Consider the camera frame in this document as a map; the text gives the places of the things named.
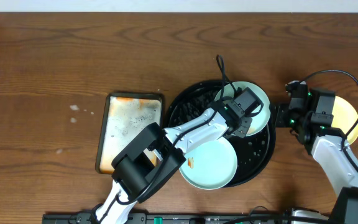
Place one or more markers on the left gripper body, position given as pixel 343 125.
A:
pixel 242 125

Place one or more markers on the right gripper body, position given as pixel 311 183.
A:
pixel 288 117

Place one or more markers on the light green plate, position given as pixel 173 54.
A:
pixel 259 121

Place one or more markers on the yellow plate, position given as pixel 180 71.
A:
pixel 345 116

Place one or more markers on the light blue plate front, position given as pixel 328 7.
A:
pixel 211 165

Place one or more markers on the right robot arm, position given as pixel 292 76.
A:
pixel 316 120

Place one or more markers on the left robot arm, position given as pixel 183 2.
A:
pixel 147 162

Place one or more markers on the round black tray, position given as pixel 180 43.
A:
pixel 253 152

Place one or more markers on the rectangular black soapy tray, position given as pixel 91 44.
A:
pixel 125 116

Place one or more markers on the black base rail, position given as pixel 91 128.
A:
pixel 156 218

